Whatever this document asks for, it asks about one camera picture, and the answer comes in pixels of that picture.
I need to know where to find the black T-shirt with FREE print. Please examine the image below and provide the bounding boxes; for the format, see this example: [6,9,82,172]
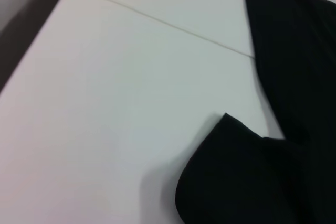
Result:
[175,0,336,224]

